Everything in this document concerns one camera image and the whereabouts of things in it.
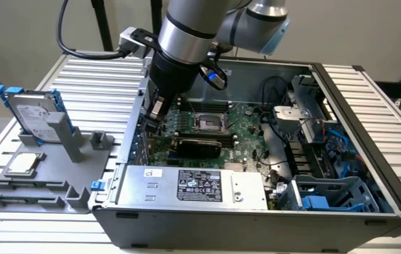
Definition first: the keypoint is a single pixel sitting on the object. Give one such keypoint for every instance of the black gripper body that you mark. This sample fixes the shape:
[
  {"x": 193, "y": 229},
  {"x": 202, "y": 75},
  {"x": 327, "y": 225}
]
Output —
[{"x": 174, "y": 75}]

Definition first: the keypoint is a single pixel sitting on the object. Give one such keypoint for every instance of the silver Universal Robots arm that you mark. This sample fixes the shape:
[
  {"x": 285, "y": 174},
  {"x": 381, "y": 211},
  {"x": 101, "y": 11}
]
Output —
[{"x": 186, "y": 31}]

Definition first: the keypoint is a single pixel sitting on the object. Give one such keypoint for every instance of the blue and silver USB plug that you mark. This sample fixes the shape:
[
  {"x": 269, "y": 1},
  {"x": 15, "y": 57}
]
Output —
[{"x": 213, "y": 78}]

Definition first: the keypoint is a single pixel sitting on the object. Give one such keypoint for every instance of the CPU socket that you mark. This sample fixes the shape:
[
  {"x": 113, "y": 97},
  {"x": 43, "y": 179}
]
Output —
[{"x": 212, "y": 123}]

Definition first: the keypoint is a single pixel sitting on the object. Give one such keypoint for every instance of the black stand pole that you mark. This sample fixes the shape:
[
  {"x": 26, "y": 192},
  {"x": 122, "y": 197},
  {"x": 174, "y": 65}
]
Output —
[
  {"x": 104, "y": 23},
  {"x": 156, "y": 16}
]

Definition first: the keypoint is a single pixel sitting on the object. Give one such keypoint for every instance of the silver power supply unit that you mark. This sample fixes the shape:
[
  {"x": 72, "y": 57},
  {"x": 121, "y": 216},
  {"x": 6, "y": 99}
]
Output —
[{"x": 172, "y": 188}]

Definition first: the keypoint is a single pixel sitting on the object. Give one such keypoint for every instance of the round coin battery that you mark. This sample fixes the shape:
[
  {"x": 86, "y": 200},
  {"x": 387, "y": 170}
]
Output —
[{"x": 249, "y": 112}]

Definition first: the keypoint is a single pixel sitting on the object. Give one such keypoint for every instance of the grey plastic parts rack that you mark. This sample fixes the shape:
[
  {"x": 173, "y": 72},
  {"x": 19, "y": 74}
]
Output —
[{"x": 80, "y": 172}]

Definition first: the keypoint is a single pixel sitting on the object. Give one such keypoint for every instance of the blue case latch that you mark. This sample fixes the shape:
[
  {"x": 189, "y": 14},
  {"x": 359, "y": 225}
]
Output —
[{"x": 98, "y": 185}]

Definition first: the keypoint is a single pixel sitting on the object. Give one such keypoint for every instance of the green motherboard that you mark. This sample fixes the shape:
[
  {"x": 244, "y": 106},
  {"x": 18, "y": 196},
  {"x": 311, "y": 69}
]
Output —
[{"x": 247, "y": 143}]

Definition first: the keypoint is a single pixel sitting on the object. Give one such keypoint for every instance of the silver chipset heatsink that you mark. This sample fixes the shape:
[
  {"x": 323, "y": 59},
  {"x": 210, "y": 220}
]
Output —
[{"x": 235, "y": 167}]

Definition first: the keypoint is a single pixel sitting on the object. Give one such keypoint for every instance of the silver CPU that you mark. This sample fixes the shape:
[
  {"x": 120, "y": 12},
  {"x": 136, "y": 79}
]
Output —
[{"x": 25, "y": 162}]

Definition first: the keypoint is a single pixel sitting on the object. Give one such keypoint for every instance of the grey metal drive cage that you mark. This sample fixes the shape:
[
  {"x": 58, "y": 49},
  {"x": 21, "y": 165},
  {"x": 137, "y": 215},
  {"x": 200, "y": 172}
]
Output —
[{"x": 303, "y": 113}]

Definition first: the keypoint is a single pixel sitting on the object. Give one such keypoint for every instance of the open black PC case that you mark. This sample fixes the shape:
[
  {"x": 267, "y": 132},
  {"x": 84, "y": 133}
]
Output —
[{"x": 243, "y": 227}]

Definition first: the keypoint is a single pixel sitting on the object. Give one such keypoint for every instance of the blue-grey plastic disk bay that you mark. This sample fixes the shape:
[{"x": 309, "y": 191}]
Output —
[{"x": 328, "y": 193}]

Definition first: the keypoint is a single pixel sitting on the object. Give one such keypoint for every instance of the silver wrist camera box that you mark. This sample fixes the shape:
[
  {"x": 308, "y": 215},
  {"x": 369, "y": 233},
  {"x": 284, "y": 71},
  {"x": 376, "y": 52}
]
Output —
[{"x": 133, "y": 42}]

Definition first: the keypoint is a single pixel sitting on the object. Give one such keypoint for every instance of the hard disk with blue bracket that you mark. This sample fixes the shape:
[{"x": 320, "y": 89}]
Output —
[{"x": 33, "y": 116}]

